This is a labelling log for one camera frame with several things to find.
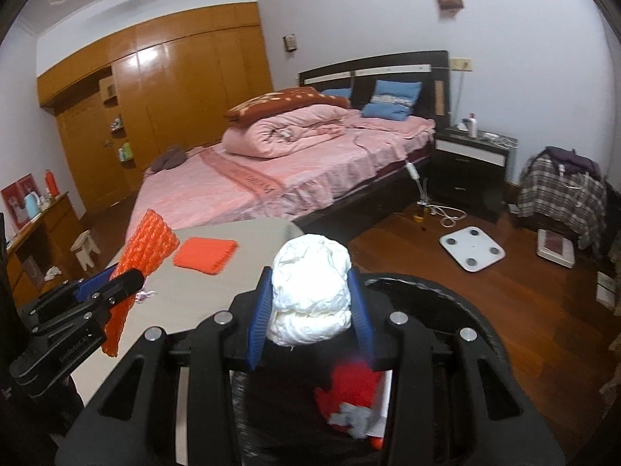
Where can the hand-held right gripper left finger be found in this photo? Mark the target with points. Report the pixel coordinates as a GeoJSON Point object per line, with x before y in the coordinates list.
{"type": "Point", "coordinates": [259, 320]}

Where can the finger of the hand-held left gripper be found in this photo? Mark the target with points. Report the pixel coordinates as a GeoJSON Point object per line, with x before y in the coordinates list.
{"type": "Point", "coordinates": [126, 284]}
{"type": "Point", "coordinates": [97, 281]}

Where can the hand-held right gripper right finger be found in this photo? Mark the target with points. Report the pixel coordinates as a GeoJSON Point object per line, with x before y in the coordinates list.
{"type": "Point", "coordinates": [361, 315]}

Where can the orange knitted cloth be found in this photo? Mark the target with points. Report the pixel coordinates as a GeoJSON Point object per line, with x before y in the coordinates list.
{"type": "Point", "coordinates": [145, 247]}
{"type": "Point", "coordinates": [203, 255]}

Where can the white paper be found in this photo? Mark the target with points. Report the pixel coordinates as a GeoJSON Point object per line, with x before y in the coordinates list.
{"type": "Point", "coordinates": [310, 281]}

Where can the red cloth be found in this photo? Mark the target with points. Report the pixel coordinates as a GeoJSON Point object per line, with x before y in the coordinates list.
{"type": "Point", "coordinates": [349, 381]}

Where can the bin with black bag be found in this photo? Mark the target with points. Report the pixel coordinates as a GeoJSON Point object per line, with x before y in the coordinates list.
{"type": "Point", "coordinates": [286, 417]}

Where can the person's left forearm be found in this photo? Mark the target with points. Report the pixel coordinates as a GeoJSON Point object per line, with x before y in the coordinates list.
{"type": "Point", "coordinates": [68, 403]}

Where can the small white stool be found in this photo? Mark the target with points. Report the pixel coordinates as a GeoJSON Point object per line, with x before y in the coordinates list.
{"type": "Point", "coordinates": [85, 247]}

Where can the crumpled white cloth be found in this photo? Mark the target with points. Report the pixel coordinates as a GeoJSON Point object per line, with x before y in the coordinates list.
{"type": "Point", "coordinates": [52, 273]}

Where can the wooden desk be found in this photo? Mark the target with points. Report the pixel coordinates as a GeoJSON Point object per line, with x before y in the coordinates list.
{"type": "Point", "coordinates": [58, 223]}

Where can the light blue kettle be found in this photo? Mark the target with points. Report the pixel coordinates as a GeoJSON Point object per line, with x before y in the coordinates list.
{"type": "Point", "coordinates": [32, 205]}

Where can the red thermos bottle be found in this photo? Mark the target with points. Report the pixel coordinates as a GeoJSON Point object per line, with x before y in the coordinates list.
{"type": "Point", "coordinates": [51, 184]}

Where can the bed with pink sheet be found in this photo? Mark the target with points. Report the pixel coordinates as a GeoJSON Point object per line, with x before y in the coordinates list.
{"type": "Point", "coordinates": [203, 189]}

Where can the white bathroom scale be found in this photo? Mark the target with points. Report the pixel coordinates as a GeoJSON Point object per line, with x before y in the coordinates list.
{"type": "Point", "coordinates": [473, 248]}

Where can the black white nightstand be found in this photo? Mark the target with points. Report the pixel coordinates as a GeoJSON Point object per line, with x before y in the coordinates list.
{"type": "Point", "coordinates": [465, 179]}

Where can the folded pink quilt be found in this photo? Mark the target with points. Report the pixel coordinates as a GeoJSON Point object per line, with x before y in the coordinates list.
{"type": "Point", "coordinates": [281, 131]}

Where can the flat white box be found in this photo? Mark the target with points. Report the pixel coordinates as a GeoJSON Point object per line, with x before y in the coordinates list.
{"type": "Point", "coordinates": [555, 247]}

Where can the wooden wardrobe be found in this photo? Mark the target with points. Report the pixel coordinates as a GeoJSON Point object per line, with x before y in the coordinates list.
{"type": "Point", "coordinates": [184, 77]}

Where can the large blue pillow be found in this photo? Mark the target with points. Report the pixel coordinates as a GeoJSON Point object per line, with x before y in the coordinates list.
{"type": "Point", "coordinates": [390, 99]}

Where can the white bottle with red cap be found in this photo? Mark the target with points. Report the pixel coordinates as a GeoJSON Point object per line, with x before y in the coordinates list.
{"type": "Point", "coordinates": [472, 127]}

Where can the folded brown patterned blanket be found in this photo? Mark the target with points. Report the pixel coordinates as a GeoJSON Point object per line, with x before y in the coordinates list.
{"type": "Point", "coordinates": [286, 102]}

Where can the small blue pillow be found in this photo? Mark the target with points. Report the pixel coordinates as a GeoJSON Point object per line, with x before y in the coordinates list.
{"type": "Point", "coordinates": [337, 92]}

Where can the plaid garment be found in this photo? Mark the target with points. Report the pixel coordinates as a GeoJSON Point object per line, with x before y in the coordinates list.
{"type": "Point", "coordinates": [563, 199]}

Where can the dark wooden headboard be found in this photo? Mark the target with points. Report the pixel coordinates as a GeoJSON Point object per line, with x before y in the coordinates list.
{"type": "Point", "coordinates": [427, 87]}

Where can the dark purple garment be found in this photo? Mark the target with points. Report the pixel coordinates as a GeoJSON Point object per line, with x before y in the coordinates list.
{"type": "Point", "coordinates": [575, 160]}

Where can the red photo frame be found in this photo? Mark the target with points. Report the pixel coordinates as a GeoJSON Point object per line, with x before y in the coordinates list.
{"type": "Point", "coordinates": [28, 183]}
{"type": "Point", "coordinates": [10, 206]}

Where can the beige wall socket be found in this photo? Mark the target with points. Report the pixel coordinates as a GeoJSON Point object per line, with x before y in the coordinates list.
{"type": "Point", "coordinates": [460, 64]}

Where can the small wall-mounted box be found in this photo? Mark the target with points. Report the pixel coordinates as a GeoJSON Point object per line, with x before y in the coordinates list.
{"type": "Point", "coordinates": [289, 42]}

